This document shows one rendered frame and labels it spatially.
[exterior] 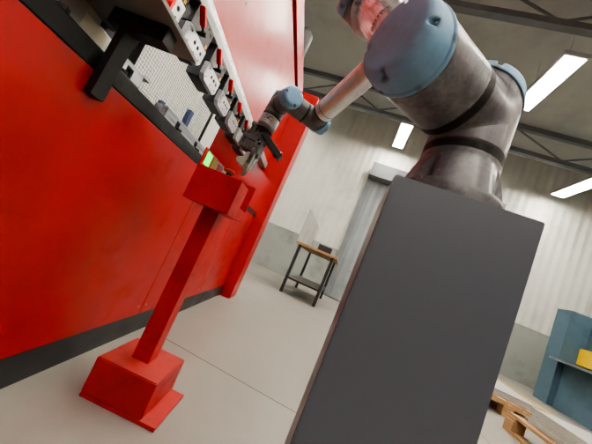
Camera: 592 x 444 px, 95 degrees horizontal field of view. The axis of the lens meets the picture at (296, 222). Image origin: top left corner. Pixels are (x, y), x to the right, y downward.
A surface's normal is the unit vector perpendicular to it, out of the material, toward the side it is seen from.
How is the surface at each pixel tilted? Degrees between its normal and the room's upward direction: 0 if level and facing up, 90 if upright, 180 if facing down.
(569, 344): 90
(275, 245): 90
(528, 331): 90
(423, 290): 90
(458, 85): 124
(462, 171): 72
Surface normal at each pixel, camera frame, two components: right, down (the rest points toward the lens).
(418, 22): -0.81, -0.30
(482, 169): 0.14, -0.40
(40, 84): 0.92, 0.39
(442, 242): -0.15, -0.19
